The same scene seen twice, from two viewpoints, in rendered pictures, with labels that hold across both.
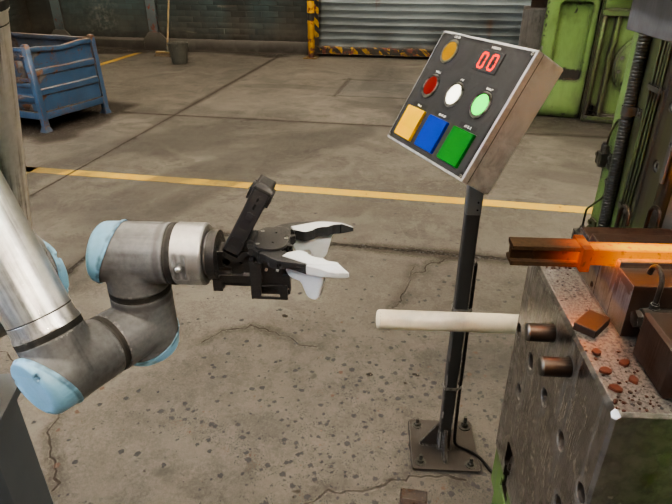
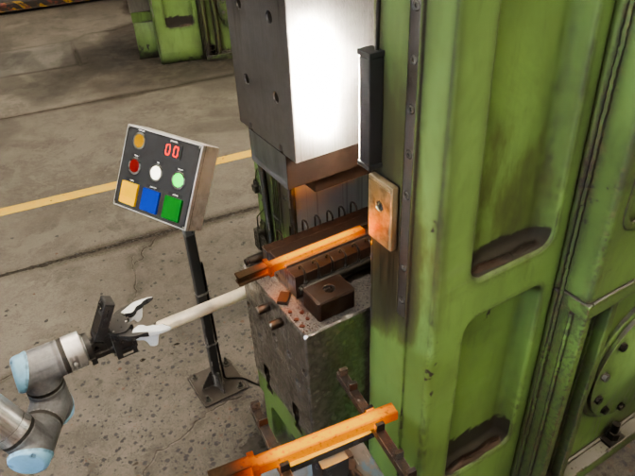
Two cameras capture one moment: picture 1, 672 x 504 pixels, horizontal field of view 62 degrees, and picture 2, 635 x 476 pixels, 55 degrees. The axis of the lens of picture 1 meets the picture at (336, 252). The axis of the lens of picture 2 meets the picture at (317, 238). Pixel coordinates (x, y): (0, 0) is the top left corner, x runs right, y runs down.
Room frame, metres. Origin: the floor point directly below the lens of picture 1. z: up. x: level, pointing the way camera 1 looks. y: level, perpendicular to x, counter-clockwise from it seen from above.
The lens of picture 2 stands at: (-0.53, 0.30, 2.04)
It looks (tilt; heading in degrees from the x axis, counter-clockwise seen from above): 35 degrees down; 326
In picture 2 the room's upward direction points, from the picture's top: 3 degrees counter-clockwise
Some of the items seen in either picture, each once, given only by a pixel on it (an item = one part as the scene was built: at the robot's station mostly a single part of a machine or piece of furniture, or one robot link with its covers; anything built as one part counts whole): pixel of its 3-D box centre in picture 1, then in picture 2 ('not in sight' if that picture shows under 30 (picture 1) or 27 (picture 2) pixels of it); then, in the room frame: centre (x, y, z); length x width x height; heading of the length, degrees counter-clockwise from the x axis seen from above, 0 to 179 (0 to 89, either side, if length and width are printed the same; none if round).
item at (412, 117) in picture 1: (410, 123); (129, 193); (1.31, -0.18, 1.01); 0.07 x 0.05 x 0.07; 21
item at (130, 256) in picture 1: (137, 253); (40, 366); (0.71, 0.29, 0.98); 0.12 x 0.09 x 0.10; 86
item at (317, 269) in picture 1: (314, 279); (152, 336); (0.64, 0.03, 0.97); 0.09 x 0.03 x 0.06; 54
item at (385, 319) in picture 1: (472, 322); (216, 303); (1.05, -0.31, 0.62); 0.44 x 0.05 x 0.05; 86
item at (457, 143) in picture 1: (456, 147); (172, 209); (1.12, -0.25, 1.01); 0.07 x 0.05 x 0.07; 21
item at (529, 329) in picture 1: (539, 332); (262, 309); (0.67, -0.30, 0.87); 0.04 x 0.03 x 0.03; 86
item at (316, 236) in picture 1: (321, 242); (138, 312); (0.75, 0.02, 0.97); 0.09 x 0.03 x 0.06; 119
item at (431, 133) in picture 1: (432, 134); (150, 200); (1.21, -0.21, 1.01); 0.07 x 0.05 x 0.07; 21
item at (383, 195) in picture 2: not in sight; (382, 212); (0.37, -0.49, 1.27); 0.09 x 0.02 x 0.17; 176
